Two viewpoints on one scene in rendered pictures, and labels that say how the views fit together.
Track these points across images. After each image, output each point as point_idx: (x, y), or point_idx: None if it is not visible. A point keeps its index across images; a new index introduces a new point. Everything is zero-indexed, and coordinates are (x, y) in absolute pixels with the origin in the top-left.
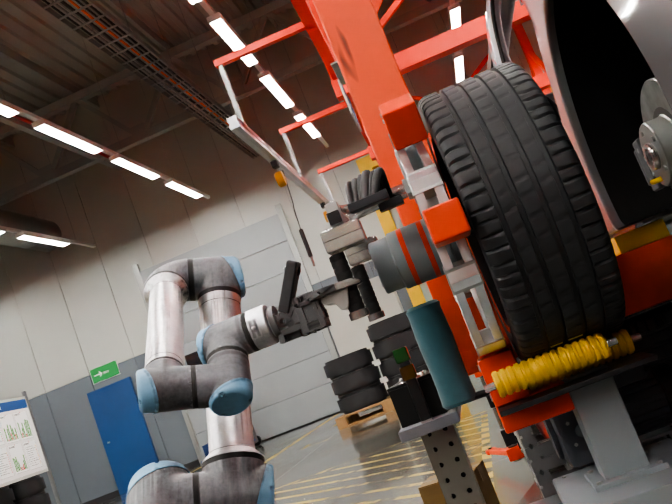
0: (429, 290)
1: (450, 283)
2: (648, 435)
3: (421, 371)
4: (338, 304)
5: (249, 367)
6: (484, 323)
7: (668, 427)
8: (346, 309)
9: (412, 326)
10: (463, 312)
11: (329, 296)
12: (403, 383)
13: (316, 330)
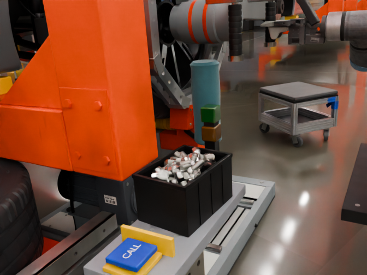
0: (148, 60)
1: (226, 46)
2: (93, 207)
3: (182, 151)
4: (280, 33)
5: (349, 48)
6: (166, 93)
7: (80, 205)
8: (275, 38)
9: (219, 74)
10: (220, 64)
11: (284, 26)
12: (213, 150)
13: (299, 43)
